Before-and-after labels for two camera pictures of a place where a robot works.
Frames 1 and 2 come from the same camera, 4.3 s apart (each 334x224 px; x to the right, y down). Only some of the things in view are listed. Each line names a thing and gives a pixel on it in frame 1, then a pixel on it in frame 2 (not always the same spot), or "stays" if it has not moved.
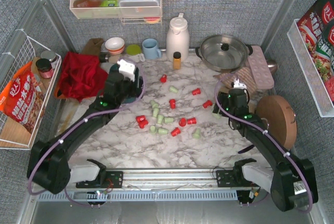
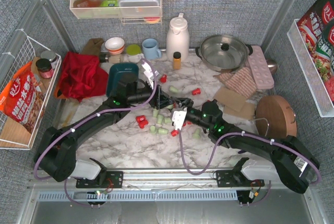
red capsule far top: [164, 79] stays
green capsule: [153, 130] stays
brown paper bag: [93, 46] stays
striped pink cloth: [244, 76] stays
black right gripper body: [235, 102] → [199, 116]
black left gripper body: [136, 85] → [158, 97]
